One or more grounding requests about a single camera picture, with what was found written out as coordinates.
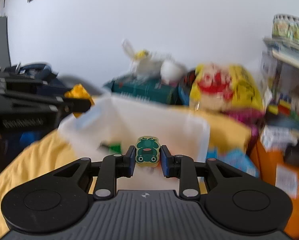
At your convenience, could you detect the stack of books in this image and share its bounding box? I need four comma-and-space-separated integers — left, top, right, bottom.
262, 36, 299, 70

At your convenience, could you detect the small white blue box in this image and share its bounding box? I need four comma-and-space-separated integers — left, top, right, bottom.
261, 125, 299, 150

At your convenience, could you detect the dark teal cardboard box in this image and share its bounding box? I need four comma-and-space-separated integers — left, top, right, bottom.
103, 76, 182, 105

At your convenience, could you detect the colourful toy block set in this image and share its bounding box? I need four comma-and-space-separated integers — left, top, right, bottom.
267, 92, 299, 128

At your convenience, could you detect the yellow square studded block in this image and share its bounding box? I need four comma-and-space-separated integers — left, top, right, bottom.
65, 84, 95, 119

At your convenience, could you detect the white paper label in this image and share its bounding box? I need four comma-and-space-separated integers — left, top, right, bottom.
276, 164, 299, 198

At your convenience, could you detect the white plastic storage bin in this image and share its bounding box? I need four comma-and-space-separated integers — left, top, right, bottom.
58, 96, 211, 195

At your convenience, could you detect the large green toy block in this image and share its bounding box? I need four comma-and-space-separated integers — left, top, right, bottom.
107, 142, 122, 153

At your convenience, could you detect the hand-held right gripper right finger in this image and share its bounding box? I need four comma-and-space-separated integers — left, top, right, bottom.
160, 145, 250, 200

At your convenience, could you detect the light blue cardboard box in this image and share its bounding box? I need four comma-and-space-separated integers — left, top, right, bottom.
206, 147, 260, 178

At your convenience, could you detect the orange box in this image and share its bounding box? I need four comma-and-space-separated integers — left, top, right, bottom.
249, 135, 299, 240

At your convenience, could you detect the grey cushion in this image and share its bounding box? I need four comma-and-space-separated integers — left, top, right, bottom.
57, 74, 107, 97

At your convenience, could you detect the dark blue backpack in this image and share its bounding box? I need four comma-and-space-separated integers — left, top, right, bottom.
5, 62, 72, 93

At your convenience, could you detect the yellow quilted blanket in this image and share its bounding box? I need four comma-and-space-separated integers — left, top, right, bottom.
0, 115, 252, 240

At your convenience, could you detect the black power adapter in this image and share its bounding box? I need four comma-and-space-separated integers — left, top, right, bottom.
284, 139, 299, 167

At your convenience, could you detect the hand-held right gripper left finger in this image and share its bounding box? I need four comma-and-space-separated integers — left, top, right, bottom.
53, 145, 137, 200

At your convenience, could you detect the pink package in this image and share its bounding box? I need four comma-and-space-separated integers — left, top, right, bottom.
222, 110, 265, 128

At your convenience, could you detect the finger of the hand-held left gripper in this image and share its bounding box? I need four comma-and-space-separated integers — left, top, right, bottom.
5, 97, 91, 115
0, 87, 67, 105

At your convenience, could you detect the white plastic bag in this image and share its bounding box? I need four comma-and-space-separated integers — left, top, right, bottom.
122, 39, 187, 84

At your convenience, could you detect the green frog wooden block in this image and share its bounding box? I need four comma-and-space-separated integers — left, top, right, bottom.
135, 136, 160, 168

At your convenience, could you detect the yellow and red snack bag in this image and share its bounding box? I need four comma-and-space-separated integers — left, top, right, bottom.
189, 64, 265, 113

